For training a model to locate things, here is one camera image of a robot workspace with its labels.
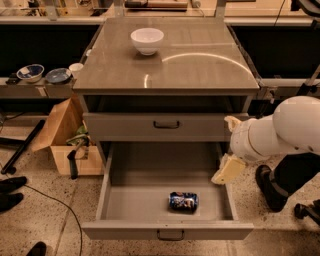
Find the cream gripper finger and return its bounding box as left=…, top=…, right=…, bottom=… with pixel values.
left=211, top=154, right=246, bottom=185
left=224, top=116, right=242, bottom=132

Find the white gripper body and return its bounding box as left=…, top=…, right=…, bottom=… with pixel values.
left=230, top=117, right=277, bottom=162

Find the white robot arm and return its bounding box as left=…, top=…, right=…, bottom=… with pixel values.
left=211, top=96, right=320, bottom=185

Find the grey drawer cabinet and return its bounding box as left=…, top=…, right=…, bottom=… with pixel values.
left=72, top=16, right=261, bottom=168

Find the open grey middle drawer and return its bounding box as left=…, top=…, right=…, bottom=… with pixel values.
left=82, top=142, right=254, bottom=241

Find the closed grey upper drawer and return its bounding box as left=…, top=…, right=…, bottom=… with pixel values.
left=82, top=112, right=250, bottom=142

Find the black shoe right side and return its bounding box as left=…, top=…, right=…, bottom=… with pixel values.
left=255, top=165, right=288, bottom=212

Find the black shoe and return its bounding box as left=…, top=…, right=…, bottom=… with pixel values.
left=255, top=165, right=288, bottom=212
left=0, top=176, right=27, bottom=193
left=0, top=193, right=24, bottom=212

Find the white bowl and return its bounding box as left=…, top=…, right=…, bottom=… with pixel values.
left=130, top=28, right=164, bottom=56

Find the black tool in box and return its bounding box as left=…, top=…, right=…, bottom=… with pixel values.
left=67, top=139, right=87, bottom=180

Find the white paper cup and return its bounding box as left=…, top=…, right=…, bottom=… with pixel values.
left=69, top=63, right=83, bottom=79

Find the cardboard box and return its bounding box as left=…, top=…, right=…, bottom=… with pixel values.
left=31, top=96, right=102, bottom=175

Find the side shelf bench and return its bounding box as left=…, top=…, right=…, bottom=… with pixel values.
left=0, top=78, right=73, bottom=99

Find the black pole on floor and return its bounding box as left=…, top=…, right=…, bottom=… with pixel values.
left=0, top=120, right=45, bottom=175

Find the black shoe upper left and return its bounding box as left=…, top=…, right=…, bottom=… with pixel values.
left=0, top=176, right=27, bottom=193

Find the black shoe lower left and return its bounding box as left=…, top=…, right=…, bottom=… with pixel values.
left=0, top=193, right=24, bottom=212

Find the black floor cable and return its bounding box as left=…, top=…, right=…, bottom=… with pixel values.
left=0, top=161, right=85, bottom=256

